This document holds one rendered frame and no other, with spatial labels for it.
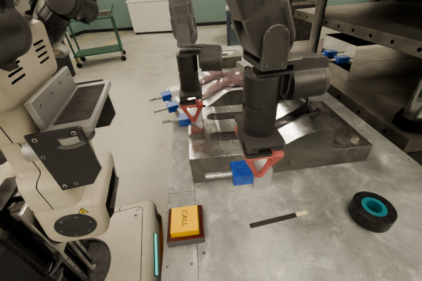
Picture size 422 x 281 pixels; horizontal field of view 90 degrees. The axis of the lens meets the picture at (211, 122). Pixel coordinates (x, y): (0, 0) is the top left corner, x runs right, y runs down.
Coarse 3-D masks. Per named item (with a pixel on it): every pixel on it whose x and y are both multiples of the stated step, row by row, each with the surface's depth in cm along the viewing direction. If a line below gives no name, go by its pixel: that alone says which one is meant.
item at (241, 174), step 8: (264, 160) 43; (232, 168) 43; (240, 168) 43; (248, 168) 43; (256, 168) 41; (272, 168) 41; (208, 176) 43; (216, 176) 43; (224, 176) 43; (232, 176) 43; (240, 176) 41; (248, 176) 41; (264, 176) 41; (240, 184) 43; (256, 184) 43; (264, 184) 43
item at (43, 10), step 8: (40, 8) 56; (48, 8) 55; (40, 16) 56; (48, 16) 56; (56, 16) 56; (64, 16) 60; (48, 24) 56; (56, 24) 58; (64, 24) 59; (56, 32) 58; (64, 32) 61; (56, 40) 60
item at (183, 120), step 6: (192, 108) 70; (180, 114) 70; (192, 114) 67; (168, 120) 69; (174, 120) 69; (180, 120) 67; (186, 120) 67; (198, 120) 67; (180, 126) 68; (186, 126) 68
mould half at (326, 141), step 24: (216, 120) 68; (312, 120) 56; (336, 120) 68; (216, 144) 58; (240, 144) 58; (288, 144) 54; (312, 144) 55; (336, 144) 59; (360, 144) 58; (192, 168) 56; (216, 168) 56; (288, 168) 59
